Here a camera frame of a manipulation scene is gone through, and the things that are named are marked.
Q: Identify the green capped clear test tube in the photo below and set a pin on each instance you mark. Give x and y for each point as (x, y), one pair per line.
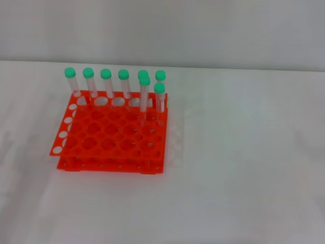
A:
(88, 72)
(160, 75)
(105, 73)
(142, 72)
(159, 88)
(123, 74)
(144, 80)
(69, 72)

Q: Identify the orange plastic test tube rack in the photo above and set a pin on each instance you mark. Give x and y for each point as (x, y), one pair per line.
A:
(114, 145)

